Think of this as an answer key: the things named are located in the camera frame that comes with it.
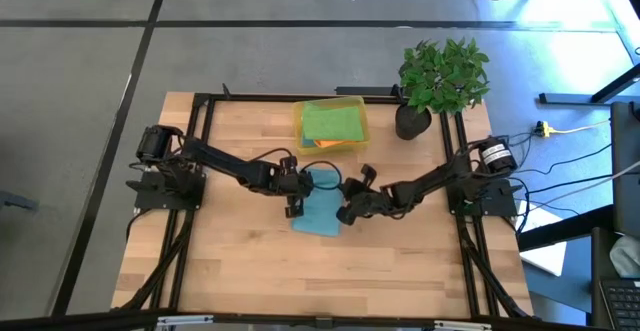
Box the black desk leg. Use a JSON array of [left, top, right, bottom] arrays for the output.
[[538, 63, 640, 106]]

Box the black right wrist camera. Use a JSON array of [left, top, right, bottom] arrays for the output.
[[335, 205, 360, 228]]

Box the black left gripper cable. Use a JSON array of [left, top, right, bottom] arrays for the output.
[[298, 160, 345, 193]]

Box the black side desk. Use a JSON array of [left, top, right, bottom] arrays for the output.
[[517, 203, 640, 331]]

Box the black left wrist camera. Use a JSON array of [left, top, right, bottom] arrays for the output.
[[284, 195, 306, 220]]

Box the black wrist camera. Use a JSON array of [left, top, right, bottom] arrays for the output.
[[284, 195, 306, 220], [335, 205, 360, 228]]

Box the dark grey floor object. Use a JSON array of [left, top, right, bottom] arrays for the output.
[[0, 188, 40, 212]]

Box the yellow translucent plastic bin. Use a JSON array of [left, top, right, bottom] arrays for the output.
[[292, 95, 373, 157]]

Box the black rail with silver brackets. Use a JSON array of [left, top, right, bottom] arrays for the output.
[[0, 309, 640, 331]]

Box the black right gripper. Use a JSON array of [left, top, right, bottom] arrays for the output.
[[341, 163, 399, 221]]

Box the green microfiber towel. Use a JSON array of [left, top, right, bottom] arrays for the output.
[[301, 101, 366, 143]]

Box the black aluminium table frame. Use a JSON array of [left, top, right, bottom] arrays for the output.
[[112, 83, 539, 322]]

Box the white cable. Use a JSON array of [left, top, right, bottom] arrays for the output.
[[544, 159, 640, 207]]

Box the pale grey cloth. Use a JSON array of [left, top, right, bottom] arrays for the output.
[[609, 234, 640, 279]]

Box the orange microfiber towel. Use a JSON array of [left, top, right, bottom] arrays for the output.
[[313, 138, 358, 149]]

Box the dark grey monitor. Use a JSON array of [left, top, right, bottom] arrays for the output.
[[609, 100, 640, 238]]

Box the black keyboard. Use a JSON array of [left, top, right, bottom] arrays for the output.
[[598, 278, 640, 330]]

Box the yellow power plug with cable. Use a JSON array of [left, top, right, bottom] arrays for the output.
[[533, 118, 612, 140]]

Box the green plant in black pot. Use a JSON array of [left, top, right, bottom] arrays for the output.
[[394, 38, 492, 142]]

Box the white box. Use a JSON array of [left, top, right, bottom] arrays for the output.
[[517, 204, 569, 278]]

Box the thin black cable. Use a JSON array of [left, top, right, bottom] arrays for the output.
[[519, 143, 614, 177]]

